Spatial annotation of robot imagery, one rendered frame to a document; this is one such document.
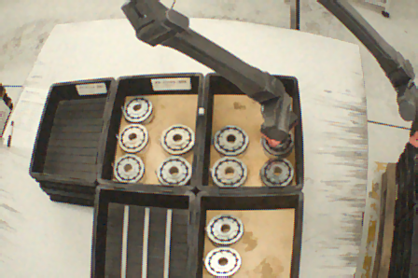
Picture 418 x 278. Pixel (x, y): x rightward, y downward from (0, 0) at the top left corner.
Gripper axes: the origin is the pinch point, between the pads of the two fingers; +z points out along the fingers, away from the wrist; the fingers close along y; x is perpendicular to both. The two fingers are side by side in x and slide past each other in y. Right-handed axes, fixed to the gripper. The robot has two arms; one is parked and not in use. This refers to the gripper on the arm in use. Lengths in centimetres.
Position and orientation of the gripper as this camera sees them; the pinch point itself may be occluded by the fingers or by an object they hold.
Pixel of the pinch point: (278, 137)
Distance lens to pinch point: 140.7
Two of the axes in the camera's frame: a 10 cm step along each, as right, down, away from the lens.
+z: 0.8, 5.2, 8.5
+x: -7.2, -5.6, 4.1
